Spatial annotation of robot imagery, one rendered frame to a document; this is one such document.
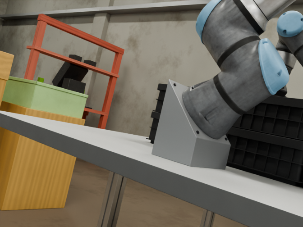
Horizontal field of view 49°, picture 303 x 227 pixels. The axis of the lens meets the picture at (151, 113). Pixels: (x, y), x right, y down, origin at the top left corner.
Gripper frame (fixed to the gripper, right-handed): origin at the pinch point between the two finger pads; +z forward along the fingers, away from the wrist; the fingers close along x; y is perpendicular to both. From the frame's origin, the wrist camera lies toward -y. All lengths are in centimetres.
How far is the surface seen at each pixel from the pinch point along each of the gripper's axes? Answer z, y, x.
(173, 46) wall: -83, 352, 46
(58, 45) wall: -41, 525, 256
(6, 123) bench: 27, -11, 73
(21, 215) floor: 103, 105, 91
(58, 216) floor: 100, 120, 71
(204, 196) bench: 18, -54, 20
